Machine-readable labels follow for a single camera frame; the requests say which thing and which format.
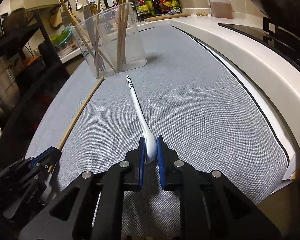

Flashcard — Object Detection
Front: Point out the wooden chopstick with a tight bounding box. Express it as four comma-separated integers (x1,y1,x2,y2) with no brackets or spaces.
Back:
47,76,105,173
60,0,117,73
123,0,135,65
117,0,125,71

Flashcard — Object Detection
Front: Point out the black shelf rack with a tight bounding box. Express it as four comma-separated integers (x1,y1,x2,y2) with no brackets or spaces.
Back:
0,7,71,167

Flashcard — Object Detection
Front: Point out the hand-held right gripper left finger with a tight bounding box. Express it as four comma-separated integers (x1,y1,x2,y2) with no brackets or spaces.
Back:
19,136,146,240

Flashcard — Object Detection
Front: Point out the clear plastic container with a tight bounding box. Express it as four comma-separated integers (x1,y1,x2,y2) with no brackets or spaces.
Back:
70,2,147,79

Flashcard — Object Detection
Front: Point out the green colander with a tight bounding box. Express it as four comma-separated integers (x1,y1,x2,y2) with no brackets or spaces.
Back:
50,26,73,47

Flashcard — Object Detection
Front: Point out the wooden cutting board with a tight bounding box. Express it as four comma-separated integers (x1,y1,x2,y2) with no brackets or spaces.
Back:
143,12,191,22

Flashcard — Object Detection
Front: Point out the black spice rack with bottles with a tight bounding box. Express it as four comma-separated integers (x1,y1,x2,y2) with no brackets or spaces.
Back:
132,0,181,22

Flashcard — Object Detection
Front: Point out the black glass stove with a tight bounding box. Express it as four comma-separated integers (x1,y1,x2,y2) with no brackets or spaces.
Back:
218,17,300,68

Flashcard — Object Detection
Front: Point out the grey handled metal fork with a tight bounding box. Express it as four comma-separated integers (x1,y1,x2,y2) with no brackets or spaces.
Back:
83,3,106,73

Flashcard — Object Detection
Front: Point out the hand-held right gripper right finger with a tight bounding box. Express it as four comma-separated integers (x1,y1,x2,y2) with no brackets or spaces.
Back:
157,136,282,240

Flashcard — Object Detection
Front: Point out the plastic cooking oil jug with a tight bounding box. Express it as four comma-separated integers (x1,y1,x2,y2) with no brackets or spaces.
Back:
206,0,234,19

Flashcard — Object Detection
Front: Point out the white spoon with striped handle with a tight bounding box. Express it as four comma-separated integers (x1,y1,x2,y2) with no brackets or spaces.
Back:
126,75,158,165

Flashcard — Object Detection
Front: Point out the grey fabric mat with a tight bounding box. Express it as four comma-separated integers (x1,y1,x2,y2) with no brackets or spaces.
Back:
23,24,290,240

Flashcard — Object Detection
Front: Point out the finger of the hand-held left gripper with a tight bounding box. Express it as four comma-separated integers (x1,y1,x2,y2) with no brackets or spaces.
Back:
24,146,62,174

